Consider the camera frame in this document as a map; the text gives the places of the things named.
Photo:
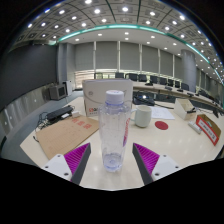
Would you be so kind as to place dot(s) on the white copy paper box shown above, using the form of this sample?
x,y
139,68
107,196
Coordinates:
x,y
93,96

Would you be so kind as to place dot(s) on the open brown and red box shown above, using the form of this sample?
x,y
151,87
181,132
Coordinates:
x,y
208,131

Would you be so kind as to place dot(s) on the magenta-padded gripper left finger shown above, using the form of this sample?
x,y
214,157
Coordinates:
x,y
75,160

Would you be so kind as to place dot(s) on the brown paper envelope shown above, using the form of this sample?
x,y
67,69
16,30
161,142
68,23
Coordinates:
x,y
63,136

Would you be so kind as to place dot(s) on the black office chairs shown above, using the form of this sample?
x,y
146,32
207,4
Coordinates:
x,y
156,79

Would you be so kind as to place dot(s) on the open white cardboard box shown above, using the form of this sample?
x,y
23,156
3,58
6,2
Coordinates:
x,y
183,108

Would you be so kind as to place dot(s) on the black power strip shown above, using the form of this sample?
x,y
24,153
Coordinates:
x,y
59,113

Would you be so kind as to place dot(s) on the clear plastic water bottle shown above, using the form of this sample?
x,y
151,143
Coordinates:
x,y
113,133

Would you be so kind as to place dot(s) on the black desk conference unit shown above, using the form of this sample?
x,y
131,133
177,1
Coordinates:
x,y
143,99

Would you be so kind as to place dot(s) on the ceiling lights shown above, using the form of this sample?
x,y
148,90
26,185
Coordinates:
x,y
125,10

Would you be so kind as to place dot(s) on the grey CRT monitor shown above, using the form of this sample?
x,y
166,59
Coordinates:
x,y
57,91

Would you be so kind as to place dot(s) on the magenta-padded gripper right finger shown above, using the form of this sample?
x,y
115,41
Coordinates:
x,y
148,160

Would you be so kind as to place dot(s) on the white ceramic mug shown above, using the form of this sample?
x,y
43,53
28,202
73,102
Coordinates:
x,y
143,116

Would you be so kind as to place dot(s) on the flat round red coaster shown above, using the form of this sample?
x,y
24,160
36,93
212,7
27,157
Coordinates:
x,y
161,125

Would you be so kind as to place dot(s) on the white remote control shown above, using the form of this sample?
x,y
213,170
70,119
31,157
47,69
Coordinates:
x,y
195,127

